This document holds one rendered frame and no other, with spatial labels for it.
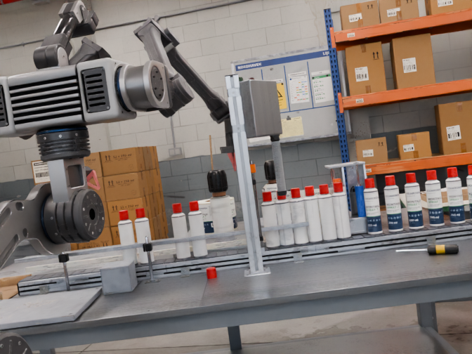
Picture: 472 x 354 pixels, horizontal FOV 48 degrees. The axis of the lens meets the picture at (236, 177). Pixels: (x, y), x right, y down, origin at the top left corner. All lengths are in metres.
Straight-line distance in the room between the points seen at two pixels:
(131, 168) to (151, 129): 1.54
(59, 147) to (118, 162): 3.90
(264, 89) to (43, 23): 5.92
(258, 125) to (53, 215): 0.72
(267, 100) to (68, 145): 0.72
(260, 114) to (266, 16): 4.79
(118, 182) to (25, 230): 3.95
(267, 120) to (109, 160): 3.68
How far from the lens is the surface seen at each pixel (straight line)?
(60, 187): 1.47
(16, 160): 7.70
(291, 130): 6.23
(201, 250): 1.96
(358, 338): 2.89
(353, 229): 2.03
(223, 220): 2.20
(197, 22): 6.72
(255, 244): 1.81
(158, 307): 1.60
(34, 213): 1.48
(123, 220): 1.99
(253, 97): 1.77
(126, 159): 5.33
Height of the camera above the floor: 1.26
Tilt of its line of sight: 3 degrees down
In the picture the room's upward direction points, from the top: 8 degrees counter-clockwise
